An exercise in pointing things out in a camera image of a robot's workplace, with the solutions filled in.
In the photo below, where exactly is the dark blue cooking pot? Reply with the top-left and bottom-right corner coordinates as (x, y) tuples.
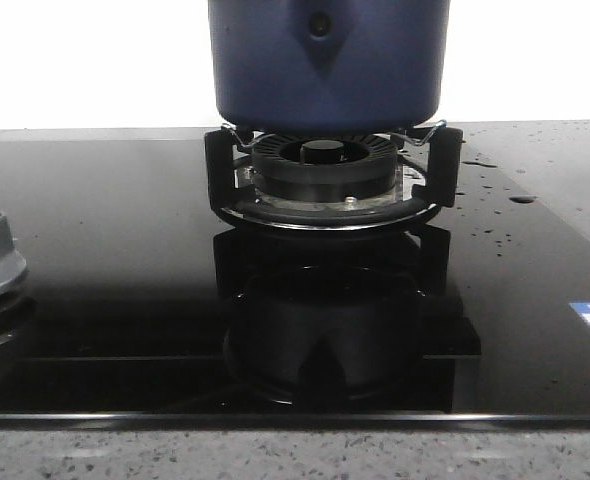
(208, 0), (450, 134)

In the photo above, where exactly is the black pot support grate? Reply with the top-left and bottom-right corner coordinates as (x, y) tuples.
(204, 121), (463, 232)

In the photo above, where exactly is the black round gas burner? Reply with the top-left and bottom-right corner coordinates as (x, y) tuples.
(251, 135), (397, 202)

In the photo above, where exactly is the black glass gas cooktop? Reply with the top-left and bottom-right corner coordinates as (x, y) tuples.
(0, 138), (590, 431)

